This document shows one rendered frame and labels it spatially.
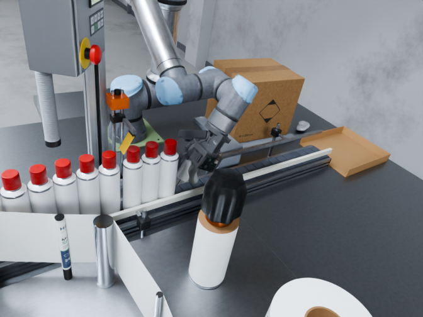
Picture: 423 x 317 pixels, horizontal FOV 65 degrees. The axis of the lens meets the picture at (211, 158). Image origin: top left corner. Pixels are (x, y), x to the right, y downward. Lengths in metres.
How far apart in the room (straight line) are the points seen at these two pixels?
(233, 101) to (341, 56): 2.32
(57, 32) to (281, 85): 0.90
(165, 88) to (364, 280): 0.75
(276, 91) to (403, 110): 1.66
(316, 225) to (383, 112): 1.93
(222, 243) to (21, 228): 0.40
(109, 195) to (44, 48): 0.38
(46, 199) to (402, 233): 1.08
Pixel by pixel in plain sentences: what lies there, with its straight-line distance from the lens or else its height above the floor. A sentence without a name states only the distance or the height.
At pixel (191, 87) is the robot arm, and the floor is 1.21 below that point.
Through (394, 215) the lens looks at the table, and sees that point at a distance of 1.37.
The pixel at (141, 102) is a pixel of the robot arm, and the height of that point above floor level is 1.00.
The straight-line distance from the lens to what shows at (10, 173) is 0.82.
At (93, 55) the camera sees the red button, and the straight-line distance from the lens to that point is 0.71.
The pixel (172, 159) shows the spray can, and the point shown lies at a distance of 0.90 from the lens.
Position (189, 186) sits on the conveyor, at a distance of 1.08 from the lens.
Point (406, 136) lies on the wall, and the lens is 2.91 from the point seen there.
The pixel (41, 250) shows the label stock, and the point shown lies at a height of 0.96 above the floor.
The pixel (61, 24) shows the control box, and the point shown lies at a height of 1.38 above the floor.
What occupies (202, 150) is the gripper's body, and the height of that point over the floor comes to 1.07.
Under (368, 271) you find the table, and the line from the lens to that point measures 1.11.
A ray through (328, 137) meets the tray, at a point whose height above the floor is 0.83.
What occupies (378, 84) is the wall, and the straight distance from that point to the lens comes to 2.98.
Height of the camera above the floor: 1.56
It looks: 34 degrees down
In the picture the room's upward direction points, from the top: 10 degrees clockwise
